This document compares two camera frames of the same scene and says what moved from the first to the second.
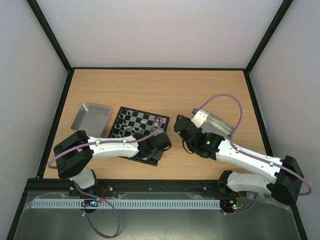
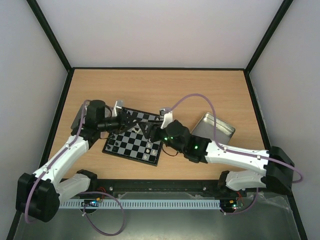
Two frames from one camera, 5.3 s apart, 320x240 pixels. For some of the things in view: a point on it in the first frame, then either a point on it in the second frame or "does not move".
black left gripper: (158, 155) → (124, 124)
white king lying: (139, 130) does not move
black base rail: (215, 187) does not move
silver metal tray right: (214, 125) does not move
